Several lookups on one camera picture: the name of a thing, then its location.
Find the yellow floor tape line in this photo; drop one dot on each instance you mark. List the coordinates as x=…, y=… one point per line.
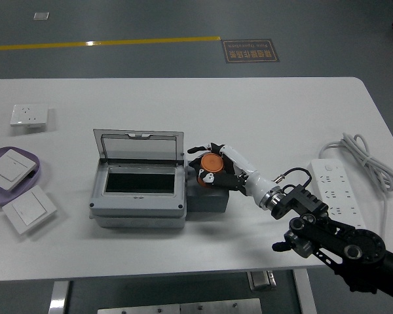
x=118, y=42

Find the white power strip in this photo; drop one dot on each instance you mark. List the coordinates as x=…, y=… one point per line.
x=334, y=183

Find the floor sign with orange text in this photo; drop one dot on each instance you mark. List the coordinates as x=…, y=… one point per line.
x=250, y=51

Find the metal bracket under table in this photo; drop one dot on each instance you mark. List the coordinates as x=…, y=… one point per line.
x=261, y=280

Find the grey cube with round hole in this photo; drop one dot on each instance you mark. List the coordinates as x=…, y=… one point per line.
x=209, y=201

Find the metal base plate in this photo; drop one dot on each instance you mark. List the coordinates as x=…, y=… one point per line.
x=199, y=307

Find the white wall switch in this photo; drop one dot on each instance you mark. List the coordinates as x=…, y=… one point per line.
x=10, y=168
x=29, y=209

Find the white wall socket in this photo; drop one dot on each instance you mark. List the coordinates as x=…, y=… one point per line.
x=29, y=114

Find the grey box with transparent lid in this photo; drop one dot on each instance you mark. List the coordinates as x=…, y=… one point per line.
x=137, y=206

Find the white table leg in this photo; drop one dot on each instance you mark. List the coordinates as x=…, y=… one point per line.
x=59, y=297
x=304, y=291

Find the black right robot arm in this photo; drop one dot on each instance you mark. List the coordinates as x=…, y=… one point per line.
x=363, y=245

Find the purple tray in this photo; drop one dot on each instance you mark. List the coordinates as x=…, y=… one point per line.
x=19, y=196

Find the orange cylinder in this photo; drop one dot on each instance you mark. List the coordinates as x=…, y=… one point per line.
x=212, y=163

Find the metal floor plate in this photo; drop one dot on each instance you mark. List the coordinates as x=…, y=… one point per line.
x=41, y=16

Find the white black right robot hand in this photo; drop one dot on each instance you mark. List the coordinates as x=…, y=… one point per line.
x=252, y=178

